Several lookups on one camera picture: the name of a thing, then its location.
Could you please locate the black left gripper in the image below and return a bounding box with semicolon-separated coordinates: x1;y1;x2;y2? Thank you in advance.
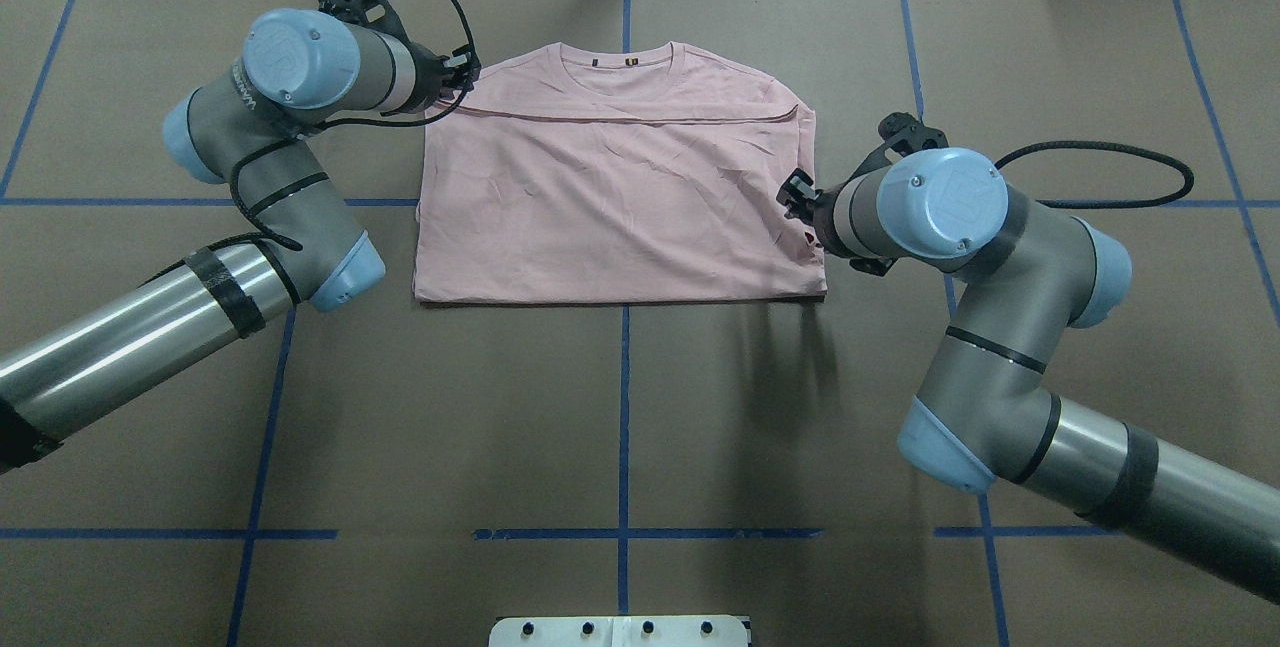
317;0;483;113

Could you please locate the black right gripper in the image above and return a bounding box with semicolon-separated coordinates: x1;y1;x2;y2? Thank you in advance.
776;111;948;277

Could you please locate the pink Snoopy t-shirt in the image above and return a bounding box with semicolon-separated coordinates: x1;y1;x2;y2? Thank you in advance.
413;42;827;305

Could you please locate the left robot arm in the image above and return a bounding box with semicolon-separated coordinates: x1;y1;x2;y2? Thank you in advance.
3;0;479;471

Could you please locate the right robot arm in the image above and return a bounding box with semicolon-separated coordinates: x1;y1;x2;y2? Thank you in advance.
777;113;1279;602

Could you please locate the black braided cable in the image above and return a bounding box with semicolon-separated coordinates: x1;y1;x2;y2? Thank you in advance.
995;141;1196;210

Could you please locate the white camera pole base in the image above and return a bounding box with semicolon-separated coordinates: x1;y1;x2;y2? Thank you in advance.
486;614;756;646

